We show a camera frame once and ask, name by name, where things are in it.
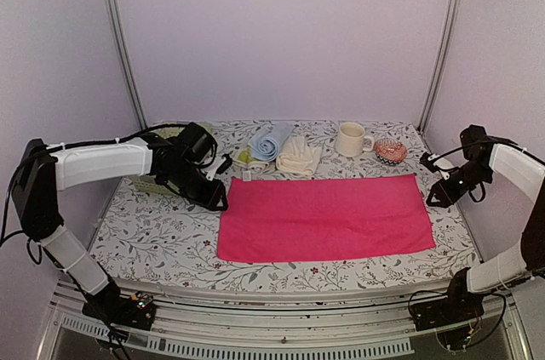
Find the right aluminium post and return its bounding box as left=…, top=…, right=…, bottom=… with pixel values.
left=417, top=0, right=461, bottom=135

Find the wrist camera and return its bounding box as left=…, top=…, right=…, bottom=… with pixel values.
left=204, top=154, right=232, bottom=180
left=420, top=152, right=455, bottom=179

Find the red patterned bowl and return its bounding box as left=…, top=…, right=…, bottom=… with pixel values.
left=374, top=138, right=408, bottom=165

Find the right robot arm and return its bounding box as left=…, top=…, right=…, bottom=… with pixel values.
left=420, top=124, right=544, bottom=323

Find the blue rolled towel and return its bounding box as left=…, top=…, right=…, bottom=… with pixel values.
left=249, top=122, right=293, bottom=162

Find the green plastic basket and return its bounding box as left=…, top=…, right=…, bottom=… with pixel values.
left=132, top=123, right=217, bottom=197

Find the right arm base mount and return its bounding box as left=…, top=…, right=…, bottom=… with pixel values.
left=408, top=290, right=484, bottom=351

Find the pink towel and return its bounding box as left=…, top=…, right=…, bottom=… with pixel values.
left=217, top=174, right=435, bottom=264

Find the aluminium post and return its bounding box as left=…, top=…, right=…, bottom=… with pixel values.
left=105, top=0, right=148, bottom=129
left=417, top=0, right=461, bottom=135

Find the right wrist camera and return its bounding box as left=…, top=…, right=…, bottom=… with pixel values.
left=420, top=152, right=455, bottom=179

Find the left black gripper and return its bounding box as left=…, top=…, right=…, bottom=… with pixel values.
left=165, top=162, right=230, bottom=211

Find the green white towel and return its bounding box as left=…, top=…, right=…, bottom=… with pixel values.
left=233, top=141, right=275, bottom=174

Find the cream rolled towel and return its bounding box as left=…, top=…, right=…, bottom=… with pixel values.
left=276, top=135, right=323, bottom=176

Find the left aluminium post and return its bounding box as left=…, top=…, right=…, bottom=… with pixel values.
left=105, top=0, right=148, bottom=129

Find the left black cable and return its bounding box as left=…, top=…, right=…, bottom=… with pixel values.
left=0, top=122, right=188, bottom=267

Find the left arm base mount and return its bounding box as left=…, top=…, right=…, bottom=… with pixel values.
left=82, top=293, right=157, bottom=331

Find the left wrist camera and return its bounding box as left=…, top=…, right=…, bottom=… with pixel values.
left=204, top=154, right=232, bottom=180

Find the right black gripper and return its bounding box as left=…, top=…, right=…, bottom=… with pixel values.
left=428, top=161, right=495, bottom=209

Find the cream ceramic mug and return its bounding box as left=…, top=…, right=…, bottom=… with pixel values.
left=335, top=122, right=376, bottom=157

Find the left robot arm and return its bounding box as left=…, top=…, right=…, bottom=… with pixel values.
left=4, top=122, right=232, bottom=321

